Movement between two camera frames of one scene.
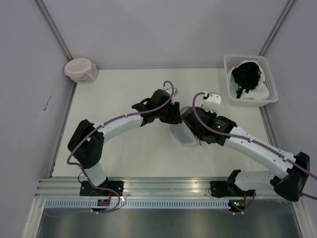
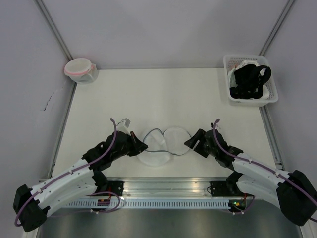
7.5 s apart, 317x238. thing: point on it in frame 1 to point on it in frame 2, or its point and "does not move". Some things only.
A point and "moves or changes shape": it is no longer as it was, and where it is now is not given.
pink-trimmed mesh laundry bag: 81,70 does not move
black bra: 246,75 moves or changes shape
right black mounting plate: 219,189 does not move
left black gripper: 175,117 to 137,146
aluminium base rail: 142,187 does not move
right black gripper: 213,114 to 198,135
